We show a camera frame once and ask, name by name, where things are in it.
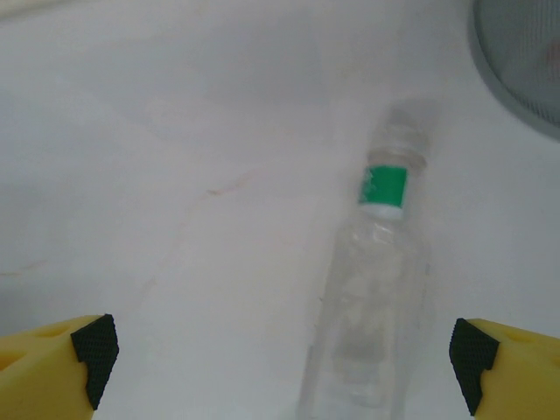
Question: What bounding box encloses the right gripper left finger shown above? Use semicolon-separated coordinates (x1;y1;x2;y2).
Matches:
0;313;120;420

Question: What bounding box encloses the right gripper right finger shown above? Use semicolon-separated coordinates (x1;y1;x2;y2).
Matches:
449;318;560;420

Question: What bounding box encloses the clear bottle green neck band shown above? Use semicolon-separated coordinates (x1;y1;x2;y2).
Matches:
297;102;434;420

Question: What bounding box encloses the grey round waste bin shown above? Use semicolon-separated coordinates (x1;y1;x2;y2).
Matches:
466;0;560;142

